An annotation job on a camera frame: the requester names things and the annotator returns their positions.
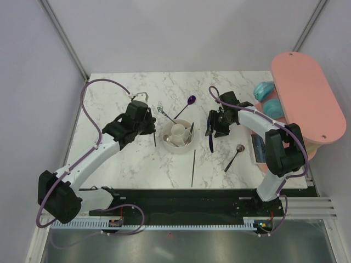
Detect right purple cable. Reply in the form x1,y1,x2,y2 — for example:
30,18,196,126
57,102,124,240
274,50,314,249
208,85,310,239

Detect purple cable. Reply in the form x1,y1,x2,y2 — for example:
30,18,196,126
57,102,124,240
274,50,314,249
208,85,310,239
36,78,146,250

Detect white round divided container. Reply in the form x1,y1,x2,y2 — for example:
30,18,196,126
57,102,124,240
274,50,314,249
161,119,196,155

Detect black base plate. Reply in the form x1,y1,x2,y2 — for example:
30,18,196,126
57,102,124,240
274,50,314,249
106,188,284,218

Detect dark chopstick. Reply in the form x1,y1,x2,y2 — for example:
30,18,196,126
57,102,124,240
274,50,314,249
191,149,196,188

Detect pink oval shelf top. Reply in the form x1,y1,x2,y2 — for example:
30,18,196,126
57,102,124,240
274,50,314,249
271,52,347,145

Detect teal headphones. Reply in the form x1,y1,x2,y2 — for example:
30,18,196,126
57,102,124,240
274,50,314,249
253,81,284,119

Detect white slotted cable duct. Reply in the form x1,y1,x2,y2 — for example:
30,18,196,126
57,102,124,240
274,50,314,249
52,216,269,230

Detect copper bowl dark spoon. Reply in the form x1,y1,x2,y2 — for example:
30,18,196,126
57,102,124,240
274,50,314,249
224,144,245,172

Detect purple long-handled spoon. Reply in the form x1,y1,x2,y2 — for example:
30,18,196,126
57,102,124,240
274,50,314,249
174,95,196,119

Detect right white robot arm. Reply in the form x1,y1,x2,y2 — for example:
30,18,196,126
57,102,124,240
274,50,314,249
205,86,309,216

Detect silver small spoon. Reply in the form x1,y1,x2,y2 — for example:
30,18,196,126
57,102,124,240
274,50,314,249
163,135,178,147

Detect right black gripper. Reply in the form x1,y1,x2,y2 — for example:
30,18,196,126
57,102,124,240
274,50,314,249
205,110,234,138

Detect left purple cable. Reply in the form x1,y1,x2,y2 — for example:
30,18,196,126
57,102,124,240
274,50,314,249
36,78,146,250

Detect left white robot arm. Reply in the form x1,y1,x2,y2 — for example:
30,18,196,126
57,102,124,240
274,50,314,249
38,92,156,224

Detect blue plastic knife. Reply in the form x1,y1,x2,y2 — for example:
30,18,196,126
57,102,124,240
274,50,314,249
208,134,214,153

